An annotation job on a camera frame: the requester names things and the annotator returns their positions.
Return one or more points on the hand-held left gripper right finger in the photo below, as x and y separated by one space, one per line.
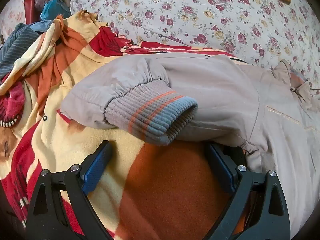
222 166

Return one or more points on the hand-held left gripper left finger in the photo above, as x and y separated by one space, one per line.
96 166

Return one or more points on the beige jacket with ribbed cuffs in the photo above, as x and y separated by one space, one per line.
212 85

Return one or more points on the orange yellow red printed blanket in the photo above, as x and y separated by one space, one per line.
162 192

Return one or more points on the grey blue striped cloth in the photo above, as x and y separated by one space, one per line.
18 45

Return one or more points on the floral quilt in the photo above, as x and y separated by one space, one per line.
200 17

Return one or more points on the blue plastic bag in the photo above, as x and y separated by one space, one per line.
53 7

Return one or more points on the red plastic bag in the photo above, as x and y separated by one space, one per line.
30 5

